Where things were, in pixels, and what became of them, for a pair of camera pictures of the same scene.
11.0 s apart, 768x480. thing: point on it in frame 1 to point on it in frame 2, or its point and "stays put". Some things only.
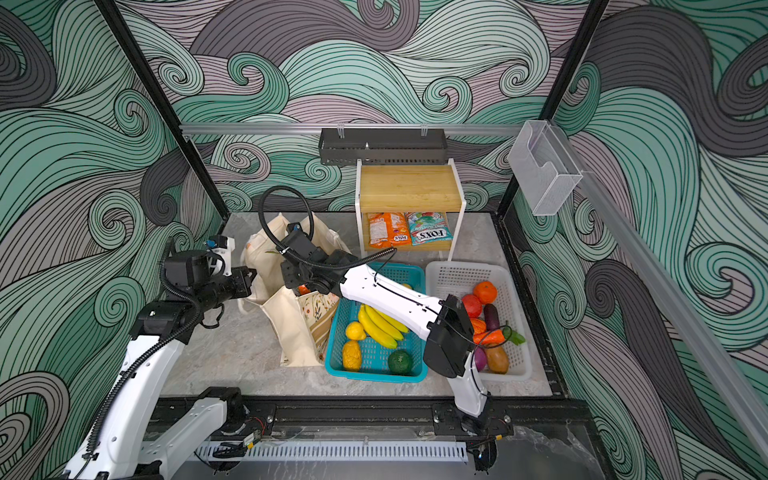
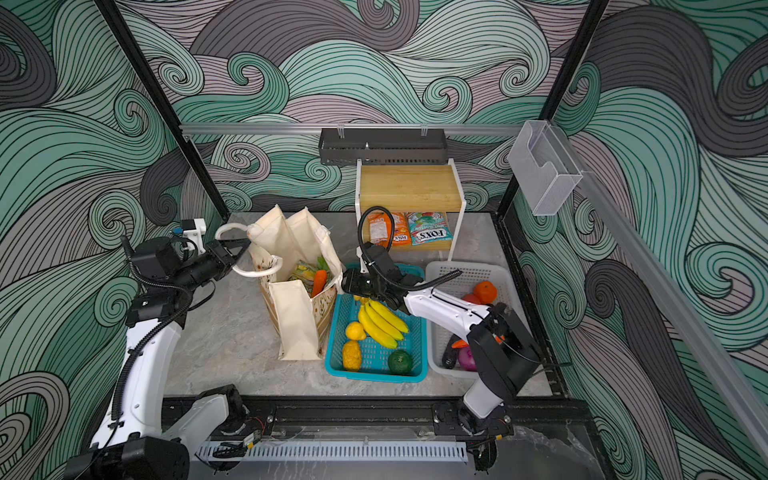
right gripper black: x=291 y=276 to x=351 y=283
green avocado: x=399 y=362 stays put
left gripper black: x=243 y=277 to x=217 y=251
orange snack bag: x=387 y=229 stays put
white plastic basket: x=444 y=279 stays put
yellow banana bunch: x=381 y=328 stays put
